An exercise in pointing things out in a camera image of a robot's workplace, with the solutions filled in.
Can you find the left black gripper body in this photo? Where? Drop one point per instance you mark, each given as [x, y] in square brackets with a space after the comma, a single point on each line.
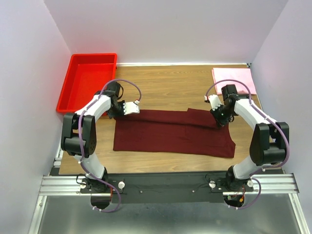
[117, 110]

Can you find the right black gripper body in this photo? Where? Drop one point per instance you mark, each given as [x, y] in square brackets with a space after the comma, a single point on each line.
[223, 116]

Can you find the maroon t shirt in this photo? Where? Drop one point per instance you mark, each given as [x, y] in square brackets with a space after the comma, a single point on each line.
[188, 132]

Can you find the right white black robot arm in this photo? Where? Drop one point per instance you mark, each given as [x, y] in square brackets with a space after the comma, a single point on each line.
[269, 146]

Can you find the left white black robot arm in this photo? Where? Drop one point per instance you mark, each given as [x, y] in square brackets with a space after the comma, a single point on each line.
[79, 136]

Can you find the folded pink t shirt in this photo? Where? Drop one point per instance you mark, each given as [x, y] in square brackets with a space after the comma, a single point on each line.
[240, 74]

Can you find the red plastic bin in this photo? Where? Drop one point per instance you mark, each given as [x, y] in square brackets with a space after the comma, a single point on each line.
[86, 74]

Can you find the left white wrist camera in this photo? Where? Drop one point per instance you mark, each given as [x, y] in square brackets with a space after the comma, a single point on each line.
[131, 108]

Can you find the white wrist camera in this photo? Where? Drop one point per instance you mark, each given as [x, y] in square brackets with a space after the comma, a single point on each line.
[214, 102]
[131, 108]

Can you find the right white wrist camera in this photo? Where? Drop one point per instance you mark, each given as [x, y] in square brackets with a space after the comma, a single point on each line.
[214, 102]

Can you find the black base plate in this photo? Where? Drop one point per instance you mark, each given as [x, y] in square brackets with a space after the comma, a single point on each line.
[213, 187]

